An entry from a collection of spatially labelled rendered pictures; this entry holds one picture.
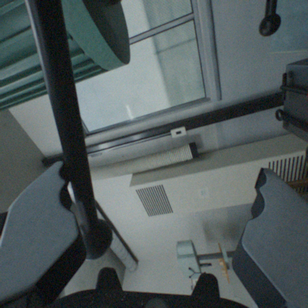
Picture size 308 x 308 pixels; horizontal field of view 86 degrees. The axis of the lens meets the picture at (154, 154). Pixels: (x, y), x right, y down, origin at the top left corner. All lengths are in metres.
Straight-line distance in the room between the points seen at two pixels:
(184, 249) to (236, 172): 1.06
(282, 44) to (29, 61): 0.48
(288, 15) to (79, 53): 0.42
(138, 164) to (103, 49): 1.48
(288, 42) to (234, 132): 1.32
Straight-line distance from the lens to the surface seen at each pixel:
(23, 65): 0.22
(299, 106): 0.30
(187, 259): 2.26
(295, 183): 1.71
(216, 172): 1.58
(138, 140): 1.60
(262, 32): 0.25
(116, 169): 1.72
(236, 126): 1.74
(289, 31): 0.50
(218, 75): 1.55
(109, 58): 0.20
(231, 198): 1.85
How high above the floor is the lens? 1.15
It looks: 12 degrees up
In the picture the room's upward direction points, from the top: 104 degrees counter-clockwise
